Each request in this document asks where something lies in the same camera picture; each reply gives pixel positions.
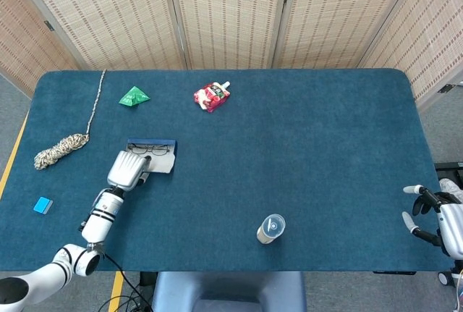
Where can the woven bamboo folding screen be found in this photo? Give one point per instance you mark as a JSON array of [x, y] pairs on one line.
[[228, 15]]

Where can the navy blue glasses case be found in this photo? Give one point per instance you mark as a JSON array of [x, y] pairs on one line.
[[162, 165]]

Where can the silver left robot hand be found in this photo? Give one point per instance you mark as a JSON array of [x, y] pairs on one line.
[[126, 171]]

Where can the black framed eyeglasses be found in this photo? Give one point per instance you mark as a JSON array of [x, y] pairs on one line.
[[159, 151]]

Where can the red spouted drink pouch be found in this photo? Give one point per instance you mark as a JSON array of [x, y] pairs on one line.
[[210, 96]]

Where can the blue felt table cover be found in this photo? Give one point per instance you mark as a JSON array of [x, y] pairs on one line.
[[289, 163]]

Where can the black caster wheel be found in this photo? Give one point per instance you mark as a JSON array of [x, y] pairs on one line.
[[445, 278]]

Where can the green triangular snack packet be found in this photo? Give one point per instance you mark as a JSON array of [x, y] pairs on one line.
[[133, 97]]

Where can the black stand base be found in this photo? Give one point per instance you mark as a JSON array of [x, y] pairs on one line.
[[450, 171]]

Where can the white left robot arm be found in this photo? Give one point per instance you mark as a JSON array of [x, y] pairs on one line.
[[103, 218]]

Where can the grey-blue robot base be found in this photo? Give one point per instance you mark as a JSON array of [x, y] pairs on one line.
[[231, 290]]

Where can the small blue sponge block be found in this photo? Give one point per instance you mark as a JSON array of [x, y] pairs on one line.
[[42, 205]]

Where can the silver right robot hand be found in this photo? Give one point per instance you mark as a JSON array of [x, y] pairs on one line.
[[454, 227]]

